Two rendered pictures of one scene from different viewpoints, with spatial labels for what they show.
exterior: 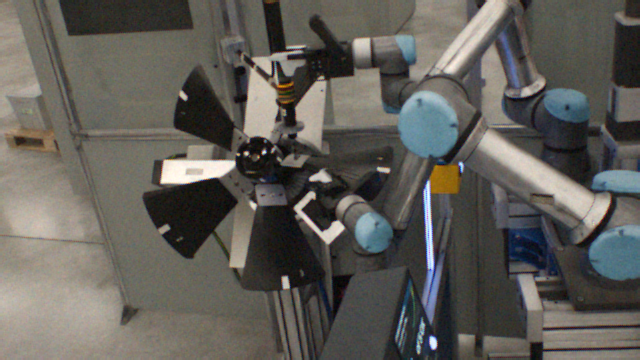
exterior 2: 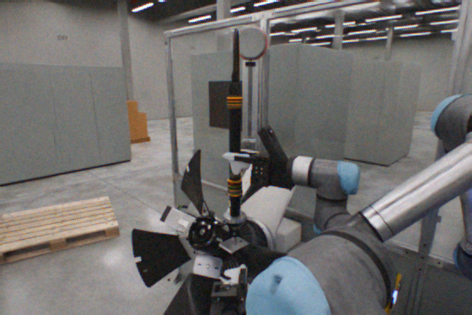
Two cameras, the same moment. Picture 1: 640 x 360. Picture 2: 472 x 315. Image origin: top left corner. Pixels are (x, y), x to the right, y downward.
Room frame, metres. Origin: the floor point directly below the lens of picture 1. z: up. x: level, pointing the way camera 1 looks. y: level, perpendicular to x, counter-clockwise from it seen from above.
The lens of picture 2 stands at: (0.87, -0.25, 1.68)
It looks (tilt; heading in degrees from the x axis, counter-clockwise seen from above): 15 degrees down; 23
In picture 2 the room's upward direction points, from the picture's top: straight up
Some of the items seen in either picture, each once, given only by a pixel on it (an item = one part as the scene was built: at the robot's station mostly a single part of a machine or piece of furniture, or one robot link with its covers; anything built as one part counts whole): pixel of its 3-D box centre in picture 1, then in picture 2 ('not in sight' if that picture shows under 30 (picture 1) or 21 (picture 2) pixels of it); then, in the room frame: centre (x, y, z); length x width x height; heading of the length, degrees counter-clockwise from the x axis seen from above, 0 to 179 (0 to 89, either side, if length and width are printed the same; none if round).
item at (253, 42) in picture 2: not in sight; (251, 44); (2.30, 0.26, 1.88); 0.16 x 0.07 x 0.16; 106
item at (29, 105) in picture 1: (51, 102); not in sight; (5.72, 2.34, 0.31); 0.60 x 0.42 x 0.33; 149
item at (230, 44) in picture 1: (234, 49); (249, 146); (2.21, 0.23, 1.37); 0.10 x 0.07 x 0.09; 16
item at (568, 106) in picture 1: (564, 117); not in sight; (1.63, -0.69, 1.20); 0.13 x 0.12 x 0.14; 23
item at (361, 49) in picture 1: (361, 53); (303, 170); (1.58, -0.14, 1.47); 0.08 x 0.05 x 0.08; 171
